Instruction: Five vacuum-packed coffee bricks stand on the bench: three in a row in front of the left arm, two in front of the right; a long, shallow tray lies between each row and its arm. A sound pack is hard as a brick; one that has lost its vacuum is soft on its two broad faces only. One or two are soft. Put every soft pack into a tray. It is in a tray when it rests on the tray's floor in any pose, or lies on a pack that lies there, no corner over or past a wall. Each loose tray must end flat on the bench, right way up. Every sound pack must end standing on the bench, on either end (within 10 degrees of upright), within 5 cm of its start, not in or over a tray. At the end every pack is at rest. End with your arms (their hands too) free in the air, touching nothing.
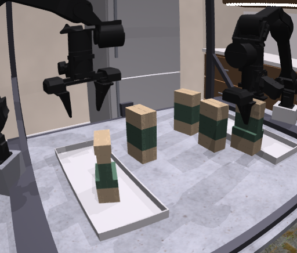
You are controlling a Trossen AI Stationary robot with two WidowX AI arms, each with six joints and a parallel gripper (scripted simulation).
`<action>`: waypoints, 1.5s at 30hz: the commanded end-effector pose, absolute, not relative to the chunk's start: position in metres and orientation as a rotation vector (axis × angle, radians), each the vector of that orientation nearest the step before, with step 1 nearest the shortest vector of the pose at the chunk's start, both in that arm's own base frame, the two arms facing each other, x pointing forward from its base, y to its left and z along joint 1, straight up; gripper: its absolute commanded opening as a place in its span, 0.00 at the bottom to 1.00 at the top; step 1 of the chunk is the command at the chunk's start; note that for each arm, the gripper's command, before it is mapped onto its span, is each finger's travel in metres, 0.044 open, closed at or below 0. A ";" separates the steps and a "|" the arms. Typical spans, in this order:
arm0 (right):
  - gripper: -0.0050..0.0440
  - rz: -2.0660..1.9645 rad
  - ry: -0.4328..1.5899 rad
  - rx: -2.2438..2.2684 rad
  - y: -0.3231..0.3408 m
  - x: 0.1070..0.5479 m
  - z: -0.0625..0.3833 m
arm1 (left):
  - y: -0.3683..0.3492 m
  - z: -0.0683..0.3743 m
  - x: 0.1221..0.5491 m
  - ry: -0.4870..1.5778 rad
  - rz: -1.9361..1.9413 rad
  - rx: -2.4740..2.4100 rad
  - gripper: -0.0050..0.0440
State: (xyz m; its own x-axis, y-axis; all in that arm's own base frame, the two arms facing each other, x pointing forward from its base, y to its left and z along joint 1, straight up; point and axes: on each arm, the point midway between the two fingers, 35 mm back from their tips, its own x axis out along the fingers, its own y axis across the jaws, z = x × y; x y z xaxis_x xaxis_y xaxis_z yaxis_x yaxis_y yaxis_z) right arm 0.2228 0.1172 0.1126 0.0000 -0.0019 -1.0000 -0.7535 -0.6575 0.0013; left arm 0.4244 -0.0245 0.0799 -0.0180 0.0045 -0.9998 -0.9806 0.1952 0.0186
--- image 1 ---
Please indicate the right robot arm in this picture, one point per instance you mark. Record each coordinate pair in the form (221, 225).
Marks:
(106, 34)

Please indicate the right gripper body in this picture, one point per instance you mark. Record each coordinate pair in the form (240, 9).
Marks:
(81, 65)

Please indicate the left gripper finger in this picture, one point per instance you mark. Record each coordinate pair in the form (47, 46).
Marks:
(260, 98)
(245, 111)

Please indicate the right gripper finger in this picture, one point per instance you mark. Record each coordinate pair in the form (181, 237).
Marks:
(101, 91)
(66, 101)

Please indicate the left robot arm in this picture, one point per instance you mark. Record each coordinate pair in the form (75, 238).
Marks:
(249, 51)

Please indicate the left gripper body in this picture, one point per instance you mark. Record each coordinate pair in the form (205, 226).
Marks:
(240, 96)

